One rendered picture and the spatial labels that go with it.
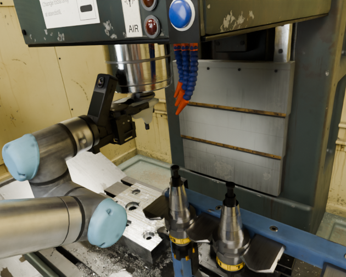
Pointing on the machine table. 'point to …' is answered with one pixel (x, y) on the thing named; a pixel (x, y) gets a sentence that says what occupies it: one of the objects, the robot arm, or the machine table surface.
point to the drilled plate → (150, 251)
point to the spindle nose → (139, 66)
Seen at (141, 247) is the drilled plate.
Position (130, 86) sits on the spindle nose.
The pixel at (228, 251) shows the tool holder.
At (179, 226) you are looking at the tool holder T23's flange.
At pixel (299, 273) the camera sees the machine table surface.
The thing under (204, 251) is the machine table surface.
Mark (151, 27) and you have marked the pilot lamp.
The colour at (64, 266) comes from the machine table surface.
